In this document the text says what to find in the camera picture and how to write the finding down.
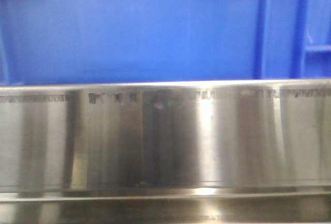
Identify large blue bin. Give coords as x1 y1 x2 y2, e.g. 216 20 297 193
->
1 0 330 85

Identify steel shelf front rail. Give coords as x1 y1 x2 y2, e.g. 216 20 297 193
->
1 79 330 223

